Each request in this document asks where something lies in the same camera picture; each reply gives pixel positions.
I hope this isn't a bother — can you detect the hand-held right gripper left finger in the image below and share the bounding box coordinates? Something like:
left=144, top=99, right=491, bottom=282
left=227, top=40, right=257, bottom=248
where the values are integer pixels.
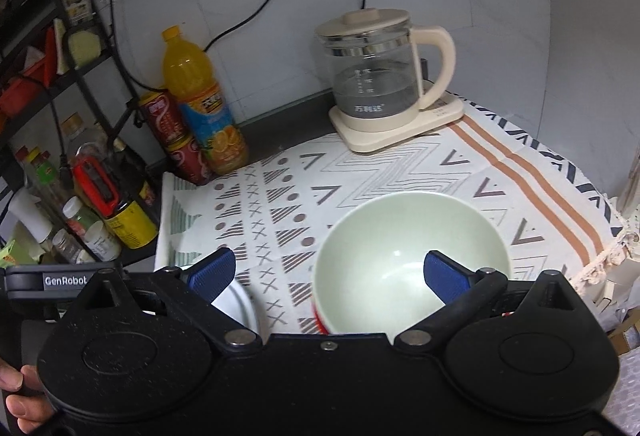
left=75, top=247, right=263, bottom=349

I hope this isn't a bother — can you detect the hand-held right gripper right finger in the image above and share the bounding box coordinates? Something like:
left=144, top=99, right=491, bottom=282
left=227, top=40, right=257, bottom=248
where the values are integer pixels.
left=394, top=251, right=593, bottom=348

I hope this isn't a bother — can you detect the white printed bowl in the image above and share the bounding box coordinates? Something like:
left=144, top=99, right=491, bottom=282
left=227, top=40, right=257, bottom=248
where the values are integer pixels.
left=210, top=280, right=260, bottom=336

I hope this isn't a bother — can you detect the pale green bowl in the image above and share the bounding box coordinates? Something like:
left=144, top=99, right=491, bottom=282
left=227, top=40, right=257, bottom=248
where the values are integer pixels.
left=311, top=192, right=514, bottom=336

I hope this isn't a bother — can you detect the person's left hand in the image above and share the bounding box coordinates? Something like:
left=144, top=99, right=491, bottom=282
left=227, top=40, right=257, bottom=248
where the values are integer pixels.
left=0, top=362, right=56, bottom=435

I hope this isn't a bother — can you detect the white plastic bottle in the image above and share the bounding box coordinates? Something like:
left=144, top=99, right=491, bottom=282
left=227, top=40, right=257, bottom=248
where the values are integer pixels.
left=7, top=188, right=54, bottom=243

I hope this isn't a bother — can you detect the white lidded jar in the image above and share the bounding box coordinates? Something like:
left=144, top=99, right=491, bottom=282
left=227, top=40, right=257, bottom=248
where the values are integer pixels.
left=82, top=220, right=122, bottom=261

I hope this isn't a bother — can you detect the green contents jar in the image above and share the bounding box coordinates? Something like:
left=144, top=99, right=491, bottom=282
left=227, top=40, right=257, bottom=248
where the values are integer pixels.
left=62, top=196, right=101, bottom=237

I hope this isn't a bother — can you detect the yellow label sauce bottle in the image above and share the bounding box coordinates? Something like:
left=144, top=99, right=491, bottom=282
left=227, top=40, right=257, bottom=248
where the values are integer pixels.
left=106, top=193, right=159, bottom=250

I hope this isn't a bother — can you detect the green label bottle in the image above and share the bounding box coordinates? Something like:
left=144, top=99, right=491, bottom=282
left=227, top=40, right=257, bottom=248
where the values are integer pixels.
left=25, top=147, right=67, bottom=217

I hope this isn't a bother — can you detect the red plastic tool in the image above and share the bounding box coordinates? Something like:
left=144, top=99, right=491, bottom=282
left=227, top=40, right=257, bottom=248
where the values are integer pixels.
left=71, top=155, right=122, bottom=218

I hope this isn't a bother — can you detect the red drink can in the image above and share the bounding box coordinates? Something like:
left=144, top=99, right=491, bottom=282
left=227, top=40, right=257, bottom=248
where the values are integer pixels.
left=137, top=92, right=189, bottom=151
left=165, top=133, right=216, bottom=187

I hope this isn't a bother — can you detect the patterned tablecloth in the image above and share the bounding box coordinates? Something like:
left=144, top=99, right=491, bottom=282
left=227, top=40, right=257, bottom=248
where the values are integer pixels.
left=154, top=90, right=627, bottom=338

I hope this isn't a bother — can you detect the cream kettle base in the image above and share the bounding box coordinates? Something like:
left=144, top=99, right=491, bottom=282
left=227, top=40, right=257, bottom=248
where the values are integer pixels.
left=328, top=86, right=466, bottom=154

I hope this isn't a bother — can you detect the orange juice bottle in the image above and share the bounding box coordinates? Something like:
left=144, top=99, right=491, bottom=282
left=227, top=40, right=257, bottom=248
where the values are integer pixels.
left=161, top=26, right=249, bottom=175

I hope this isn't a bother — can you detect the red plastic box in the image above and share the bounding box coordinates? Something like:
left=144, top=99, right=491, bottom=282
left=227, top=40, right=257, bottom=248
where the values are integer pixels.
left=0, top=76, right=42, bottom=117

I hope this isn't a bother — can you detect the cardboard box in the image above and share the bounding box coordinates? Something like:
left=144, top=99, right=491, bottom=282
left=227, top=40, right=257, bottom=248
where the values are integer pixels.
left=611, top=318, right=640, bottom=356

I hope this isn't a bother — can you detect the cream glass electric kettle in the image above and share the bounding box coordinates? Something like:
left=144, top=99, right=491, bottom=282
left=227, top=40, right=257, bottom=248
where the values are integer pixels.
left=315, top=8, right=457, bottom=129

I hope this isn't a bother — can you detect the black metal shelf rack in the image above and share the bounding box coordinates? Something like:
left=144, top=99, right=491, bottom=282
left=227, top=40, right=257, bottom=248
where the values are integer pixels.
left=0, top=0, right=166, bottom=267

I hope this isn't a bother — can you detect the yellow green sponge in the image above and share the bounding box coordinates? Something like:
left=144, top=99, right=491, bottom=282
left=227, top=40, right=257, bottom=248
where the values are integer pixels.
left=67, top=28, right=104, bottom=69

